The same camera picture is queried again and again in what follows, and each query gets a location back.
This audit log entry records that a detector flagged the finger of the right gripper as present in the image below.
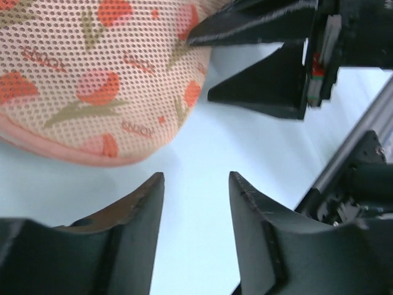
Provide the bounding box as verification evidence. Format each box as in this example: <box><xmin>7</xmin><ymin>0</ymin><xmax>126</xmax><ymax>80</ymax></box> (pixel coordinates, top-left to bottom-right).
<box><xmin>208</xmin><ymin>41</ymin><xmax>306</xmax><ymax>120</ymax></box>

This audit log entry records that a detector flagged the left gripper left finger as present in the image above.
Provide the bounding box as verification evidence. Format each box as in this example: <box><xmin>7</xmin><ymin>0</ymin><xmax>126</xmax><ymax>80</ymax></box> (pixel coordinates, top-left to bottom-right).
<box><xmin>1</xmin><ymin>173</ymin><xmax>165</xmax><ymax>295</ymax></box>

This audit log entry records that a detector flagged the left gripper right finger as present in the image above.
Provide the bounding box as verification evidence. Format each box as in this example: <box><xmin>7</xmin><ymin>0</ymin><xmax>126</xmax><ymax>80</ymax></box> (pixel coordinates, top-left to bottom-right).
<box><xmin>229</xmin><ymin>171</ymin><xmax>392</xmax><ymax>294</ymax></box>

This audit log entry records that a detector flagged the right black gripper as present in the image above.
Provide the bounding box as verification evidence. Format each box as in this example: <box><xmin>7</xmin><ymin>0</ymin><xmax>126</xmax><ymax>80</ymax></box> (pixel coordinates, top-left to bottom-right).
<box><xmin>186</xmin><ymin>1</ymin><xmax>392</xmax><ymax>108</ymax></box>

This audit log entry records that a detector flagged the pink floral mesh laundry bag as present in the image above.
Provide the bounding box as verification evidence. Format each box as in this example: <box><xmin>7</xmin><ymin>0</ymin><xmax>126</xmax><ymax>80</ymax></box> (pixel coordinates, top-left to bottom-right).
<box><xmin>1</xmin><ymin>0</ymin><xmax>224</xmax><ymax>167</ymax></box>

